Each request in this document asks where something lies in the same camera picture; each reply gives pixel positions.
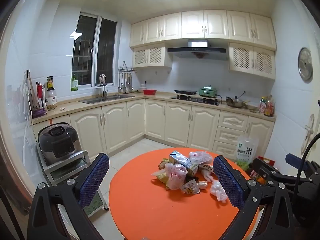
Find hanging utensil rack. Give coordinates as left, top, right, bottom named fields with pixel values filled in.
left=118, top=61, right=137, bottom=94

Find window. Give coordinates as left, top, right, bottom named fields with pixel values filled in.
left=71, top=14, right=118, bottom=87

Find green electric cooker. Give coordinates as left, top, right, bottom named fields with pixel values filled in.
left=199, top=85, right=217, bottom=98

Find red bowl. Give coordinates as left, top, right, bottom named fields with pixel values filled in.
left=143, top=89, right=157, bottom=95

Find clear pink plastic bag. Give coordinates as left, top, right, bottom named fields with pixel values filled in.
left=189, top=151, right=213, bottom=165

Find white rice bag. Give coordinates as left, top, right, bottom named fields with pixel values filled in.
left=235, top=135, right=259, bottom=171

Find blue milk carton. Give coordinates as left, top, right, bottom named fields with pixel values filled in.
left=169, top=151, right=199, bottom=177

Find yellow white snack packet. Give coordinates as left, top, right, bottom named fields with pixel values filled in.
left=181, top=179, right=200, bottom=194

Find large glass jar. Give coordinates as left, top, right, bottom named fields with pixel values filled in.
left=46, top=76, right=57, bottom=110

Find cabinets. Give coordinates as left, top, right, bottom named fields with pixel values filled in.
left=130, top=10, right=277, bottom=80
left=33, top=96, right=275, bottom=159

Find condiment bottles group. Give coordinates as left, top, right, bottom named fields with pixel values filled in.
left=259, top=95, right=274, bottom=117

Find steel wok pan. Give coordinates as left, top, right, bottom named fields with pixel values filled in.
left=226, top=91, right=250, bottom=108

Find kitchen faucet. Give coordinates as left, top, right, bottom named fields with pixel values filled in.
left=99, top=74, right=108, bottom=99

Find range hood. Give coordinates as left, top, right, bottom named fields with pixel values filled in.
left=167, top=40, right=228, bottom=61

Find orange round table cloth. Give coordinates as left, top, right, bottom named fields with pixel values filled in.
left=109, top=148, right=239, bottom=239

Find pink white plastic bag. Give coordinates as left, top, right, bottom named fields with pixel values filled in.
left=165, top=163, right=188, bottom=190

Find upper cabinets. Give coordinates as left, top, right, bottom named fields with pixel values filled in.
left=130, top=10, right=277, bottom=80

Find black rice cooker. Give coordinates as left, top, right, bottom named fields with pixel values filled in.
left=37, top=122, right=82, bottom=166

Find lower cabinets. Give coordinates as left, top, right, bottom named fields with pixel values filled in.
left=33, top=96, right=275, bottom=159

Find purple utensil holder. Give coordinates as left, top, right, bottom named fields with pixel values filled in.
left=33, top=81, right=47, bottom=118

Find gas stove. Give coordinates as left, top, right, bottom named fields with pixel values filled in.
left=170, top=89, right=220, bottom=106

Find green yellow snack bag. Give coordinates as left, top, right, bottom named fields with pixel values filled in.
left=151, top=169, right=169, bottom=184

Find crumpled white plastic wrap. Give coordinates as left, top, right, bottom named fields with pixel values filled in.
left=210, top=180, right=228, bottom=203

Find green dish soap bottle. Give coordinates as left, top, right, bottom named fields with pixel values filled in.
left=71, top=73, right=78, bottom=92

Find white door handle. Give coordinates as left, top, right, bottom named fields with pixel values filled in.
left=300, top=114, right=315, bottom=154

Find steel sink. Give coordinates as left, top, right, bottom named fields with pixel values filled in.
left=79, top=94, right=135, bottom=105

